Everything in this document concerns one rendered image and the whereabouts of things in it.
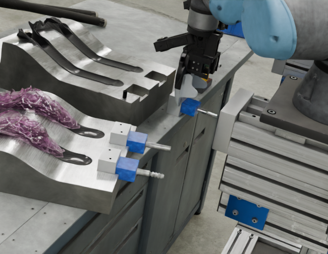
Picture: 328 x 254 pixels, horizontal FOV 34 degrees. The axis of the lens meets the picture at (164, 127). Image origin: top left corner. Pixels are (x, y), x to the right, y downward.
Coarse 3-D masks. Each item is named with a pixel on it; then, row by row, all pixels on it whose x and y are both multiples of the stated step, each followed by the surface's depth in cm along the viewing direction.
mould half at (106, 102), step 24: (72, 24) 151; (0, 48) 147; (24, 48) 132; (72, 48) 143; (96, 48) 149; (0, 72) 138; (24, 72) 135; (48, 72) 132; (96, 72) 138; (120, 72) 139; (144, 72) 141; (168, 72) 143; (72, 96) 131; (96, 96) 128; (120, 96) 127; (168, 96) 148; (120, 120) 128; (144, 120) 137
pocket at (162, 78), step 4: (152, 72) 143; (156, 72) 142; (144, 76) 139; (148, 76) 142; (152, 76) 143; (156, 76) 143; (160, 76) 142; (164, 76) 142; (156, 80) 143; (160, 80) 143; (164, 80) 142; (160, 84) 139
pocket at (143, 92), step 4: (128, 88) 132; (132, 88) 134; (136, 88) 134; (140, 88) 134; (144, 88) 133; (128, 92) 133; (132, 92) 135; (136, 92) 135; (140, 92) 134; (144, 92) 134; (148, 92) 133; (140, 96) 134; (144, 96) 132; (140, 100) 130
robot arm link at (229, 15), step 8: (208, 0) 117; (216, 0) 114; (224, 0) 112; (232, 0) 112; (240, 0) 113; (208, 8) 119; (216, 8) 113; (224, 8) 113; (232, 8) 113; (240, 8) 114; (216, 16) 115; (224, 16) 114; (232, 16) 114; (240, 16) 115; (232, 24) 116
